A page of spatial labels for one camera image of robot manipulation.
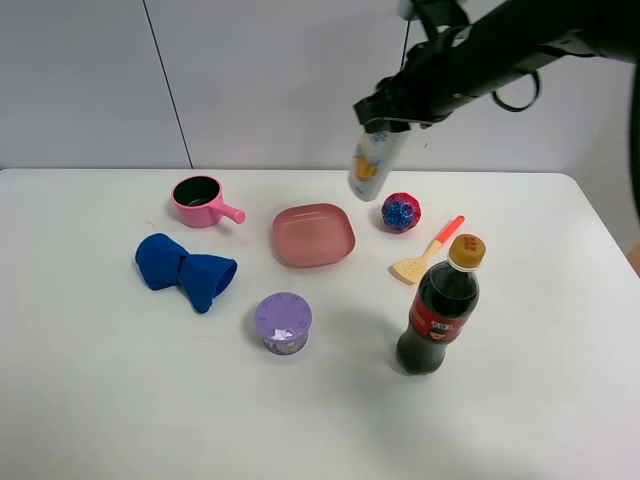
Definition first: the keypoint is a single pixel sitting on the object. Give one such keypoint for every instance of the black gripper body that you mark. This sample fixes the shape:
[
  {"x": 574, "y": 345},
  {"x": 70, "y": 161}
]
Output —
[{"x": 419, "y": 93}]

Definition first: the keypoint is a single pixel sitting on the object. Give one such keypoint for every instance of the white blue shampoo bottle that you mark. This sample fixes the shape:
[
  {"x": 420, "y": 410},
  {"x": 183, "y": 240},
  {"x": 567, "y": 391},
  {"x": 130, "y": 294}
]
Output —
[{"x": 373, "y": 160}]

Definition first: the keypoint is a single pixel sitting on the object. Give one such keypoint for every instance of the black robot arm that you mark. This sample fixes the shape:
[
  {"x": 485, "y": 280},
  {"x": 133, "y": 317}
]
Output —
[{"x": 461, "y": 60}]

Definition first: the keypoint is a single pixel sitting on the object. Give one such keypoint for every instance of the red blue spiky ball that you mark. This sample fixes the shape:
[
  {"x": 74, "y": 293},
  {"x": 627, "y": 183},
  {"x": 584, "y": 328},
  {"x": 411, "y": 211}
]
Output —
[{"x": 400, "y": 212}]

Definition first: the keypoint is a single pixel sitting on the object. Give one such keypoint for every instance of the pink square plate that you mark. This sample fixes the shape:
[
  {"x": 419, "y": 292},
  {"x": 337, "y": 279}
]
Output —
[{"x": 312, "y": 235}]

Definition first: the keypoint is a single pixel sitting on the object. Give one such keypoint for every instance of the dark cola bottle red label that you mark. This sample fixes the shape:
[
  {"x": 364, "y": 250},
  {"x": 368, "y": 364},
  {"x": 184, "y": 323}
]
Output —
[{"x": 446, "y": 296}]

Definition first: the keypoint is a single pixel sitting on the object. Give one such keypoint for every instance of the pink saucepan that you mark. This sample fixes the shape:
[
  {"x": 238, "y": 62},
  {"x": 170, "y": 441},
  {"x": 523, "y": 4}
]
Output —
[{"x": 200, "y": 204}]

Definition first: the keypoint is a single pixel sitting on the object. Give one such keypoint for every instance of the purple round tin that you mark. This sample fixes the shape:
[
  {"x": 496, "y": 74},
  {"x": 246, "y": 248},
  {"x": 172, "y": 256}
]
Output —
[{"x": 283, "y": 321}]

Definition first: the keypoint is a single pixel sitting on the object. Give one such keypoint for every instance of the blue cloth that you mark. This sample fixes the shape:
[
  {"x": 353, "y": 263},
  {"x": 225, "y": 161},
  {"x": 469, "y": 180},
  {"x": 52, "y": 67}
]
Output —
[{"x": 163, "y": 263}]

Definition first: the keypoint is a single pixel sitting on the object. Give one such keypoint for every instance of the yellow spatula orange handle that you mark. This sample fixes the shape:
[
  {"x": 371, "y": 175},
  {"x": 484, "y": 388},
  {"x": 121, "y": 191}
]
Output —
[{"x": 411, "y": 270}]

